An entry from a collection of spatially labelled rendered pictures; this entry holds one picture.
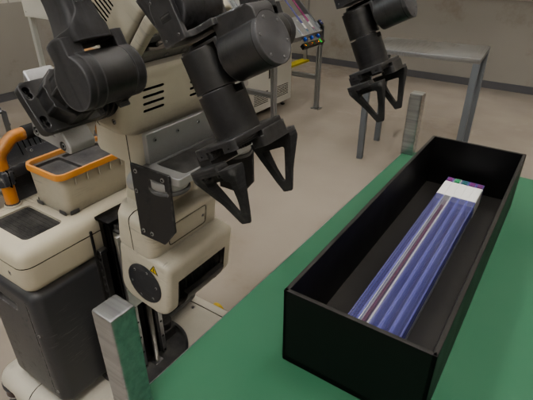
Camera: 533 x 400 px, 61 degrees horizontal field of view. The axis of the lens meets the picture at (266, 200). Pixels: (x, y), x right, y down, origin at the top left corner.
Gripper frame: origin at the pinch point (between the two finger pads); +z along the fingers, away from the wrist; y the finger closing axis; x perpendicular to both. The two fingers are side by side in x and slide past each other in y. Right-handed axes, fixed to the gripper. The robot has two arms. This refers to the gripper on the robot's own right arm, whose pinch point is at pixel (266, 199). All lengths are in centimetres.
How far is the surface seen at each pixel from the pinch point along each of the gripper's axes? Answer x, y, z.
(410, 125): 5, 63, 9
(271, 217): 135, 150, 58
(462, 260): -12.1, 24.1, 23.8
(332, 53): 256, 517, -17
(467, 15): 89, 512, 1
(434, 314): -11.8, 9.4, 23.6
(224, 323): 9.8, -6.6, 14.1
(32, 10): 233, 129, -107
